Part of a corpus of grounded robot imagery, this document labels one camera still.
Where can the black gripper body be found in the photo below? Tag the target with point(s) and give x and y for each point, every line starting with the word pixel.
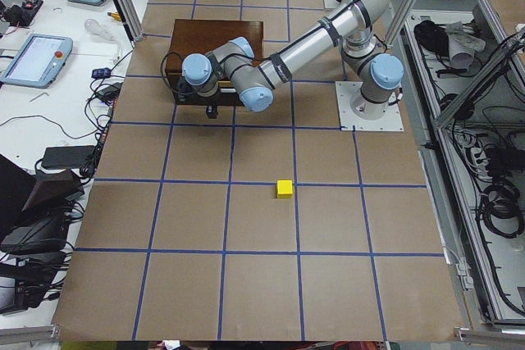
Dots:
pixel 184 88

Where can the yellow block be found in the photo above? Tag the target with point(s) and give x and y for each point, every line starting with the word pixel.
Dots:
pixel 284 189

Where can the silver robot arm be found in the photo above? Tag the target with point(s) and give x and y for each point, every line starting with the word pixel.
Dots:
pixel 348 28

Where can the dark wooden drawer cabinet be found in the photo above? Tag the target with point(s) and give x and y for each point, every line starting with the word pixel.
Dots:
pixel 202 36

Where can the small blue black device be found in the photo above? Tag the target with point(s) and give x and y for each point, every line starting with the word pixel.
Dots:
pixel 101 73

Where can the gold brass cylinder tool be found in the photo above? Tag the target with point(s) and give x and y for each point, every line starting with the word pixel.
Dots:
pixel 115 16

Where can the clear light bulb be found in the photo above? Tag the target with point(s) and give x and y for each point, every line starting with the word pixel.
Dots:
pixel 92 26

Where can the near blue teach pendant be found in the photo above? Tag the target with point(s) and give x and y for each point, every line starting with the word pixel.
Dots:
pixel 39 61

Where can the black laptop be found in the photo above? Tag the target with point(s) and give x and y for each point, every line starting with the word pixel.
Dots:
pixel 23 195

